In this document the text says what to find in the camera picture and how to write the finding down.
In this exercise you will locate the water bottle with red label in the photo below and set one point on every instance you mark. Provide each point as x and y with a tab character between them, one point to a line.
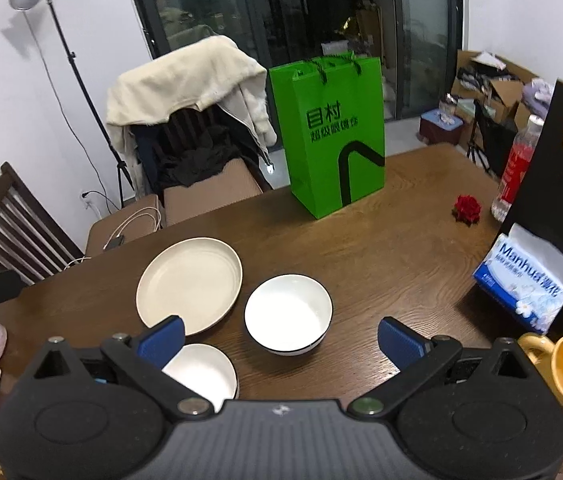
514	170

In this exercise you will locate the small cream plate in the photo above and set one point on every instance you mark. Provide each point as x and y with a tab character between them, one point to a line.
206	370

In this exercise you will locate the black power bank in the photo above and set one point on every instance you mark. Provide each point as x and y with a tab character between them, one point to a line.
115	241

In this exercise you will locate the cream jacket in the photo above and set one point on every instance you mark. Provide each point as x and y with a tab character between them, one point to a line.
186	75

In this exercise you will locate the white bowl with black rim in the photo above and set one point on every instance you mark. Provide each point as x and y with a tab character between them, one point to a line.
286	310

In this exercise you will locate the purple clothes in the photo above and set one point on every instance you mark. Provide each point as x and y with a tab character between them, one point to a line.
539	95

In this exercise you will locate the open cardboard box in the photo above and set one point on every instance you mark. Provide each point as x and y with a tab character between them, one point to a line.
501	92

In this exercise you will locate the blue topped storage stool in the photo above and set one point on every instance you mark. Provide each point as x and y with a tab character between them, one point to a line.
441	127

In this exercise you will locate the large cream plate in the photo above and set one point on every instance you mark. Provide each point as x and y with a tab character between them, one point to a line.
186	280

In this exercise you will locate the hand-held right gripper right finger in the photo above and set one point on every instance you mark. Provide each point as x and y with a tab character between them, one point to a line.
399	342

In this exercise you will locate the blue tissue pack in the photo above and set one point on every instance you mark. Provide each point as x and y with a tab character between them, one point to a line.
516	280

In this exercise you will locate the red artificial flower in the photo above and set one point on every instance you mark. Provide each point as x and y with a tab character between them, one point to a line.
467	207

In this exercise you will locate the sliding glass door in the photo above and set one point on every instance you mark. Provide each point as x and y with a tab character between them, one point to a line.
261	10

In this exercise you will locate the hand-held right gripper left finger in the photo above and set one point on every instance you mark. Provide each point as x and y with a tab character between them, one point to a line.
164	342

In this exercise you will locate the dark wooden chair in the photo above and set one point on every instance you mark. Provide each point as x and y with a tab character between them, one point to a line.
11	220
211	190

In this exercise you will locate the green paper bag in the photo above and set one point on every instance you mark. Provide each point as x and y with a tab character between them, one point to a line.
321	160

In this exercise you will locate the dark clothes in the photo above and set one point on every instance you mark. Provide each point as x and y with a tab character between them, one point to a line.
196	160

